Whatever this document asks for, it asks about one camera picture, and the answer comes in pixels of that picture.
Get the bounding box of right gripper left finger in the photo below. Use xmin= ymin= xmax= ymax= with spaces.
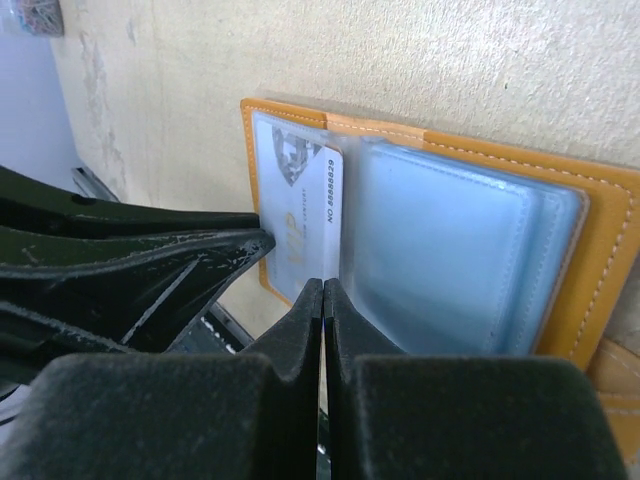
xmin=1 ymin=279 xmax=323 ymax=479

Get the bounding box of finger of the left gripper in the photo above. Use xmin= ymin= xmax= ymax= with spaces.
xmin=1 ymin=167 xmax=260 ymax=240
xmin=1 ymin=228 xmax=275 ymax=352

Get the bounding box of aluminium frame rail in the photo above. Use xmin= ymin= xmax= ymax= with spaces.
xmin=71 ymin=167 xmax=119 ymax=202

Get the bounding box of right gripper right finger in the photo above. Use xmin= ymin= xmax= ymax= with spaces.
xmin=324 ymin=279 xmax=627 ymax=479

